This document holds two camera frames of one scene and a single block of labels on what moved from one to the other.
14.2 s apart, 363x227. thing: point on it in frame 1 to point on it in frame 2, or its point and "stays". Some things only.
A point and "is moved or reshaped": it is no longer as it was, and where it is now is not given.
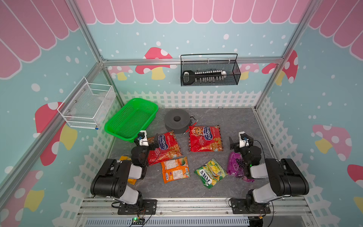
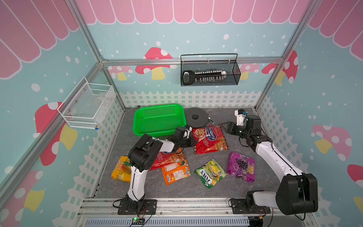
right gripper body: (237, 149) to (238, 130)
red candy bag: (168, 147) is moved or reshaped
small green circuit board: (137, 221) stays
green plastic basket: (135, 116) to (158, 119)
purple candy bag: (236, 166) stays
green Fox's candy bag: (211, 173) stays
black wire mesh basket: (198, 69) stays
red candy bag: (205, 138) is moved or reshaped
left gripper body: (152, 147) to (186, 142)
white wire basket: (86, 106) stays
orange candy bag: (175, 169) stays
